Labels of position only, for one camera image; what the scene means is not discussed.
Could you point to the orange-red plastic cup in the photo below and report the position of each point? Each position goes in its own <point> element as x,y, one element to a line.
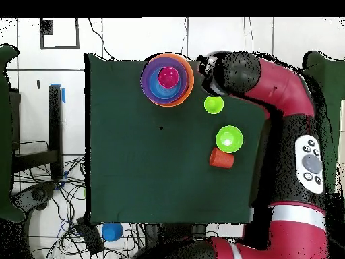
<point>222,159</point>

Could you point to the blue plastic bowl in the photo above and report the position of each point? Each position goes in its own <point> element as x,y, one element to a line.
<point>161,91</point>

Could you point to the green plastic cup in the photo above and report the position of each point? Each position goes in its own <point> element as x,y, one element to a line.
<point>213,104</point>

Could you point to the orange plastic bowl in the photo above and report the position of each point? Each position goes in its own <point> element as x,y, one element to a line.
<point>192,81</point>

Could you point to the crimson pink plastic cup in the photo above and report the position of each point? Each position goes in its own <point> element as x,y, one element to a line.
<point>168,77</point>

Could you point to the purple plastic bowl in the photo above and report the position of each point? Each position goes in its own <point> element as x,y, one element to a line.
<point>145,81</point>

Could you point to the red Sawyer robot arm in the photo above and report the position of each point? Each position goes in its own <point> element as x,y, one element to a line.
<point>285,89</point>

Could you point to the dark green tablecloth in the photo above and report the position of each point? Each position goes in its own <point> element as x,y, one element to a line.
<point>121,162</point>

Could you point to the green plastic bowl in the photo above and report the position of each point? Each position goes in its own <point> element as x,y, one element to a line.
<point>229,139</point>

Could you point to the blue plastic cup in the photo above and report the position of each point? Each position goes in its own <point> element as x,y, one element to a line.
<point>112,232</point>

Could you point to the black box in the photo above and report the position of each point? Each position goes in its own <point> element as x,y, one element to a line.
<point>90,237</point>

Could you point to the dark grey office chair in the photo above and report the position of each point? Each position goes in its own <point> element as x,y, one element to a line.
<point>37,194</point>

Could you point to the black furniture panel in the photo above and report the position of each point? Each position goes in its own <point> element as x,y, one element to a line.
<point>14,121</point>

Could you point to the green cloth side table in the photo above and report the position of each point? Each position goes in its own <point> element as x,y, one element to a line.
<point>330,81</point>
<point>5,135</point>

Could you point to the beige boxes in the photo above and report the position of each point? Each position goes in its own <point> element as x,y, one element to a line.
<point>342,121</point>

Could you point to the black frame with blue tape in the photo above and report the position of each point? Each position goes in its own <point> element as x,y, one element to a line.
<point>55,121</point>

